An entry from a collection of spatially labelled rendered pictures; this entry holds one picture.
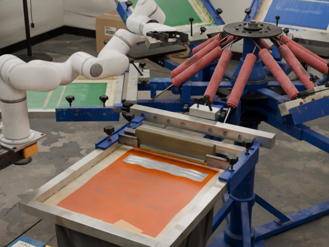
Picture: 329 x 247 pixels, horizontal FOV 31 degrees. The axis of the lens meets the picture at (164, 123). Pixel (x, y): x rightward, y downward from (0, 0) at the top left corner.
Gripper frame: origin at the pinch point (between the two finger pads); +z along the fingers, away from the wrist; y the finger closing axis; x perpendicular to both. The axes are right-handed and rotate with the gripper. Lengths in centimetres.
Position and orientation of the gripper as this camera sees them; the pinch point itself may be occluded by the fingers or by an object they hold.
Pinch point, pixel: (176, 37)
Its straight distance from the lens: 217.3
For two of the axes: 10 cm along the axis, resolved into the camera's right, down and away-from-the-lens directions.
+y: -7.9, 1.1, -6.0
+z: 6.0, 3.3, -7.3
